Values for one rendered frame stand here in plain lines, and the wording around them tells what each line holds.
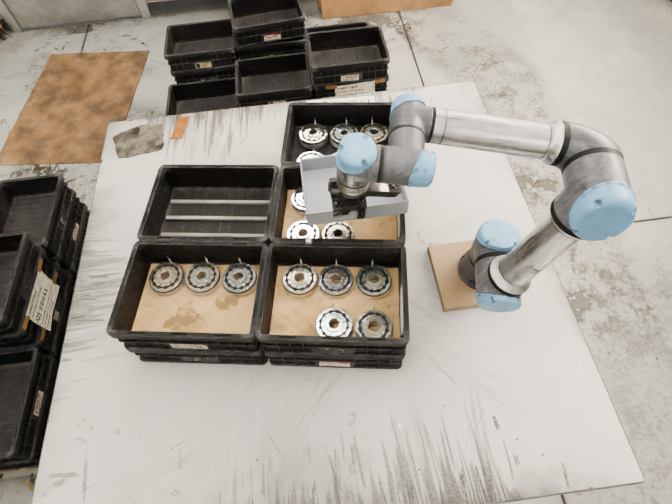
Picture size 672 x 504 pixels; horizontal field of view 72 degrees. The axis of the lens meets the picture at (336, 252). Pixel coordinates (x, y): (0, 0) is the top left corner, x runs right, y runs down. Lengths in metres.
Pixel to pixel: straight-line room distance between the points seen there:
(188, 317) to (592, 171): 1.08
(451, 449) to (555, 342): 0.46
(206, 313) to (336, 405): 0.46
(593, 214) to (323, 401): 0.85
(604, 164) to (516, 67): 2.58
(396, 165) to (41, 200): 2.00
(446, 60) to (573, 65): 0.84
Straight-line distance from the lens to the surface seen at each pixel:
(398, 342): 1.20
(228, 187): 1.65
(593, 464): 1.49
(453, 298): 1.50
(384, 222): 1.50
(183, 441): 1.45
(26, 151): 3.54
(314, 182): 1.33
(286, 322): 1.34
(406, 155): 0.92
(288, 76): 2.79
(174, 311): 1.44
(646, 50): 4.06
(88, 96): 3.73
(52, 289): 2.29
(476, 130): 1.02
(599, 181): 1.02
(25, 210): 2.61
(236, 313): 1.38
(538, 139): 1.07
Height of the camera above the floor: 2.05
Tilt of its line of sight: 58 degrees down
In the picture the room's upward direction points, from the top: 5 degrees counter-clockwise
